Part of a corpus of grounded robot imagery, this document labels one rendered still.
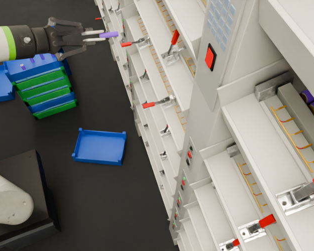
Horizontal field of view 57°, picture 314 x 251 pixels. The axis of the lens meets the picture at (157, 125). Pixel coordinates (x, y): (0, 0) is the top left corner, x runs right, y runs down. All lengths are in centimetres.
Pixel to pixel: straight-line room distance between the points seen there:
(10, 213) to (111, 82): 129
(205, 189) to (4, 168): 109
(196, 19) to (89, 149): 146
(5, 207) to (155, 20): 79
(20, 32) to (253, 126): 68
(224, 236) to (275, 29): 55
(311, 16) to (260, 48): 11
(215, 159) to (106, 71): 175
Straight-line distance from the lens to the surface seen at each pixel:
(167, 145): 104
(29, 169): 155
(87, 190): 181
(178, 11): 58
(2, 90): 238
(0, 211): 114
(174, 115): 87
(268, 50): 39
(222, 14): 37
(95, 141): 192
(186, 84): 69
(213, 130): 51
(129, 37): 124
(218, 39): 39
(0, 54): 89
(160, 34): 81
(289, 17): 29
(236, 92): 43
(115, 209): 174
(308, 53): 27
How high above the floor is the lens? 167
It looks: 59 degrees down
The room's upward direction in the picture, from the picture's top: straight up
